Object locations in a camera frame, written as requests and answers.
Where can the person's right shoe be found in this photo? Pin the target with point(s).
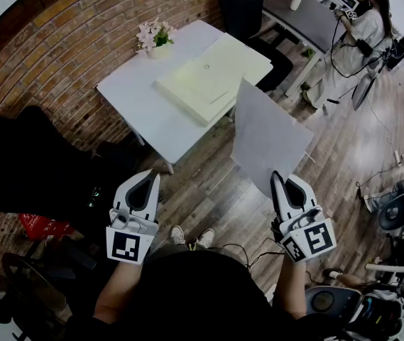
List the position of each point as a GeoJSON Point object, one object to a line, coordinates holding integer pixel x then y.
{"type": "Point", "coordinates": [205, 237]}

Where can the white bottle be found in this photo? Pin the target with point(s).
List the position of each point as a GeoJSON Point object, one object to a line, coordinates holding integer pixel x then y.
{"type": "Point", "coordinates": [296, 0]}

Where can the red box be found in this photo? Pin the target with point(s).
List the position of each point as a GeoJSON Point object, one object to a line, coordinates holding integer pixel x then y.
{"type": "Point", "coordinates": [42, 226]}

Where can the person's right forearm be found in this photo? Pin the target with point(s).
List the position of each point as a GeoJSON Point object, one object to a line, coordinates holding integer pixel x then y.
{"type": "Point", "coordinates": [290, 290]}

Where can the black padded office chair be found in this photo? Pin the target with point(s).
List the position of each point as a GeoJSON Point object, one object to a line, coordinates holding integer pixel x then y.
{"type": "Point", "coordinates": [27, 162]}

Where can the person's black shirt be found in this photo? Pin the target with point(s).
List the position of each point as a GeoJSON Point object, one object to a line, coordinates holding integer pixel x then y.
{"type": "Point", "coordinates": [187, 297]}

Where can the pink flowers in white pot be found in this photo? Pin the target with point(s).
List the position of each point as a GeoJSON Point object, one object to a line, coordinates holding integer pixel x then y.
{"type": "Point", "coordinates": [157, 39]}

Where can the white table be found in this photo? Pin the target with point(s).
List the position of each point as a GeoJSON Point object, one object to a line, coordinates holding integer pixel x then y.
{"type": "Point", "coordinates": [141, 101]}

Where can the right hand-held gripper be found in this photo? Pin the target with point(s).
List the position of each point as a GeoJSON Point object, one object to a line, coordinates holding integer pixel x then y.
{"type": "Point", "coordinates": [315, 238]}

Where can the grey desk with white legs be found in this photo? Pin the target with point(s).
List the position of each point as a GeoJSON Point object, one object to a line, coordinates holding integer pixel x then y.
{"type": "Point", "coordinates": [308, 16]}

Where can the person's left forearm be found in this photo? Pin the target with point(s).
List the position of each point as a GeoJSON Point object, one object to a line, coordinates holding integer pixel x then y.
{"type": "Point", "coordinates": [116, 290]}

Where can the person's shoe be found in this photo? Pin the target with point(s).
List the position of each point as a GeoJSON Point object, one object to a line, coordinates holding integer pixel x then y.
{"type": "Point", "coordinates": [177, 233]}
{"type": "Point", "coordinates": [205, 237]}

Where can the person's left shoe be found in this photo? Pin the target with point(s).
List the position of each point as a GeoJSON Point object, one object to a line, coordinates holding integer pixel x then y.
{"type": "Point", "coordinates": [177, 233]}

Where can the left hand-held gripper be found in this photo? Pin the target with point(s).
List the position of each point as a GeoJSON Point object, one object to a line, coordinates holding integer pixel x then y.
{"type": "Point", "coordinates": [127, 242]}

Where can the white A4 paper sheet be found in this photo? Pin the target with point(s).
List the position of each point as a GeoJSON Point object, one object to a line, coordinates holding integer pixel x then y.
{"type": "Point", "coordinates": [265, 137]}

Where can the black high-back office chair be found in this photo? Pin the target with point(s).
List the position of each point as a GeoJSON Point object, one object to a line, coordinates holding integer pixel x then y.
{"type": "Point", "coordinates": [240, 9]}

